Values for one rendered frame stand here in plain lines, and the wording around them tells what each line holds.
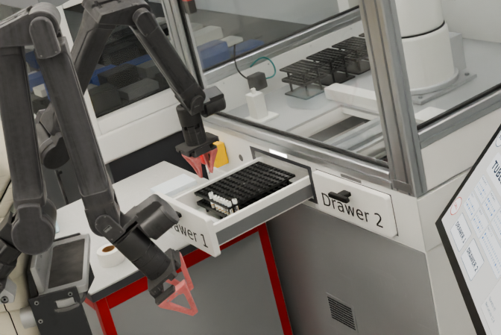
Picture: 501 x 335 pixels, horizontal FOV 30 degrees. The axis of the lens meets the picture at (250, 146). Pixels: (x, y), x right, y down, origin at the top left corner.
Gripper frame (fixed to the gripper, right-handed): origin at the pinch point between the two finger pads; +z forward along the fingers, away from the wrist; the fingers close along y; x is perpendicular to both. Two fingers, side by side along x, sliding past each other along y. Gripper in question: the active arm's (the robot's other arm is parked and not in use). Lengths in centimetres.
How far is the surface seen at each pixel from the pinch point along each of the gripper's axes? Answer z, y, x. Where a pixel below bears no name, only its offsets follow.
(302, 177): 11.1, -24.3, 7.5
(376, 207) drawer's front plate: 8.2, -21.3, 42.9
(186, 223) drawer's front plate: 9.0, 11.0, 3.5
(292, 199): 12.0, -16.0, 13.7
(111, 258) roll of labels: 18.7, 26.8, -16.3
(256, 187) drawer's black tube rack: 7.8, -10.4, 6.5
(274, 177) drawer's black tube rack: 8.1, -16.9, 5.6
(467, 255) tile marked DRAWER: -4, -6, 90
